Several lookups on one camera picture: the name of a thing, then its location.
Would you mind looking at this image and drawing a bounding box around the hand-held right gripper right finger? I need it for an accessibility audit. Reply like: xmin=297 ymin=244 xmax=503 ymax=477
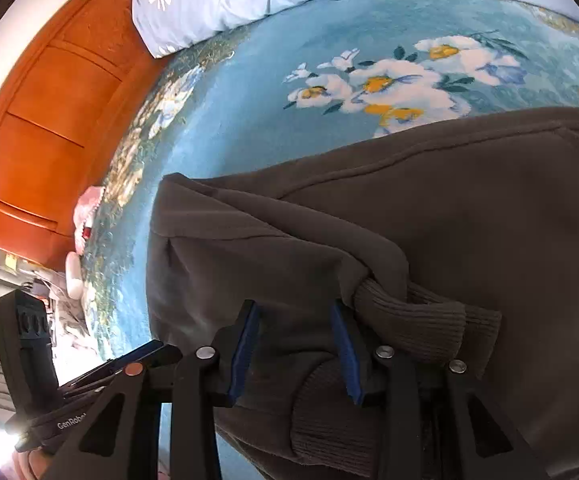
xmin=331 ymin=299 xmax=550 ymax=480

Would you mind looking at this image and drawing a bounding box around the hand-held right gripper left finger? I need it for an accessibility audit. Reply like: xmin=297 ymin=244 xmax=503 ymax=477
xmin=49 ymin=300 xmax=261 ymax=480

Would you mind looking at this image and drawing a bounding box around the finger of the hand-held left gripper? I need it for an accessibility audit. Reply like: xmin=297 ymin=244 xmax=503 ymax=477
xmin=58 ymin=360 xmax=132 ymax=401
xmin=104 ymin=339 xmax=184 ymax=368

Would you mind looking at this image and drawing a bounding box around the dark grey sweater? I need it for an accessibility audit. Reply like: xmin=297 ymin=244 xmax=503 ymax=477
xmin=146 ymin=106 xmax=579 ymax=480

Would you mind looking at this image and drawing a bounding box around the person's left hand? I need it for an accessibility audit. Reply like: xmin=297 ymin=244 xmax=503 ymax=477
xmin=13 ymin=450 xmax=55 ymax=480

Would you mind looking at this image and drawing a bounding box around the grey floral white quilt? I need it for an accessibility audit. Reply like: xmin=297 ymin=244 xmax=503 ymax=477
xmin=29 ymin=267 xmax=92 ymax=351

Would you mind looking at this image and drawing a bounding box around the white oblong pillow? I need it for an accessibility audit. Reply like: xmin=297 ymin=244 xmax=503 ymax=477
xmin=64 ymin=251 xmax=86 ymax=302

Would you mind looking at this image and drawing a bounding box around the pink knitted cloth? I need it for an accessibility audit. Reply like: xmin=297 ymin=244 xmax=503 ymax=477
xmin=72 ymin=185 xmax=106 ymax=255

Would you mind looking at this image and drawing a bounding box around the orange wooden headboard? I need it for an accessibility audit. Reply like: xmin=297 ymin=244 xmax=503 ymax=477
xmin=0 ymin=0 xmax=180 ymax=268

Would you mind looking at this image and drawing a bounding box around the teal floral blanket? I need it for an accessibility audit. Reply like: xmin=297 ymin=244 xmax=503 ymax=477
xmin=82 ymin=0 xmax=579 ymax=480

